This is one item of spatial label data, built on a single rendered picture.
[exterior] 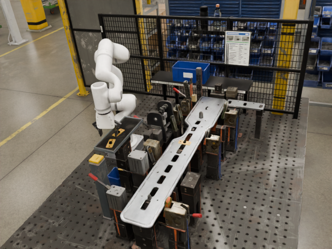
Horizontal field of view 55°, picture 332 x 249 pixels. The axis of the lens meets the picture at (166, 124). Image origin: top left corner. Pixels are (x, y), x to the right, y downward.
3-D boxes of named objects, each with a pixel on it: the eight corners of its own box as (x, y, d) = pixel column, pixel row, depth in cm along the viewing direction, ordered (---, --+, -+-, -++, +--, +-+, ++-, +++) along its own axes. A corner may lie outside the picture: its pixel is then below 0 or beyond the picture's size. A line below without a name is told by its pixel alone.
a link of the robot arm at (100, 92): (113, 102, 178) (97, 103, 179) (109, 80, 171) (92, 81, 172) (110, 109, 171) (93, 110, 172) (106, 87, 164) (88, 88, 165)
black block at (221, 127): (226, 163, 236) (227, 131, 221) (212, 160, 240) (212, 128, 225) (228, 157, 242) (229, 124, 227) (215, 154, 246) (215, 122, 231)
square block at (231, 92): (233, 129, 274) (235, 91, 254) (224, 127, 277) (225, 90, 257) (235, 124, 280) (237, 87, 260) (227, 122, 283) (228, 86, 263)
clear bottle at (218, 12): (220, 29, 272) (220, 5, 262) (212, 29, 275) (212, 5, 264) (222, 27, 277) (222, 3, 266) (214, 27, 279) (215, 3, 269)
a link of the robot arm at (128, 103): (115, 118, 248) (111, 91, 235) (139, 117, 248) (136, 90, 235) (113, 127, 238) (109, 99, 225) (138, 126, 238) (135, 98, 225)
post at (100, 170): (111, 221, 198) (98, 166, 175) (102, 217, 201) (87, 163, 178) (118, 212, 204) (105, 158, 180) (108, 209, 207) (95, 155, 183)
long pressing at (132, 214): (155, 231, 153) (155, 229, 153) (115, 219, 162) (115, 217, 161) (228, 100, 258) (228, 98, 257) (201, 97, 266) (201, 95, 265)
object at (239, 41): (249, 66, 272) (252, 30, 255) (223, 64, 280) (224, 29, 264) (250, 66, 273) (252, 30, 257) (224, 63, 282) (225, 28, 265)
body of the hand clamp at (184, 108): (190, 140, 265) (188, 103, 246) (182, 138, 268) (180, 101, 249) (192, 136, 269) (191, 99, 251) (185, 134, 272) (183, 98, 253)
